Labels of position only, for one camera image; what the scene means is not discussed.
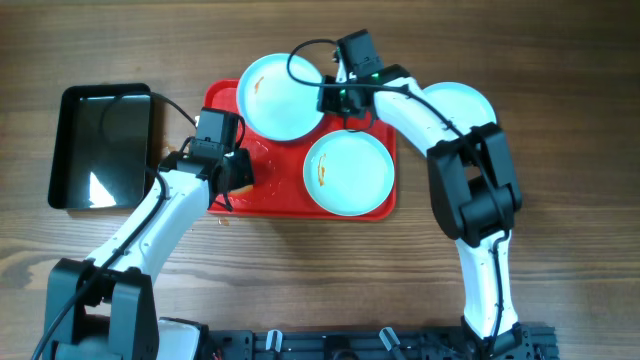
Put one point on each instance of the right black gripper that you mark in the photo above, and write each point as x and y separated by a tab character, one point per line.
324	100

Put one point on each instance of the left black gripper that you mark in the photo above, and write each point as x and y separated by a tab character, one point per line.
244	176

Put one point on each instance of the orange green scrub sponge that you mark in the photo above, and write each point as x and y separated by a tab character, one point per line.
240	191

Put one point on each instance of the light blue plate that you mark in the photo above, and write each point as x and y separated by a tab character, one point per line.
277	97
348	173
462	105

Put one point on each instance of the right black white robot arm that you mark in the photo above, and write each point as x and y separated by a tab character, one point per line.
474	192

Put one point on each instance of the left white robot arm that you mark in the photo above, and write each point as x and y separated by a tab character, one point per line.
103	307

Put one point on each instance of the red plastic tray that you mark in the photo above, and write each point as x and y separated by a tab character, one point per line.
279	189

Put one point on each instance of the black water tray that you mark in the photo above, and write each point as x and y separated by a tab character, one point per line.
103	144

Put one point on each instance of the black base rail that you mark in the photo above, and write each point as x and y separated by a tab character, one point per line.
447	343

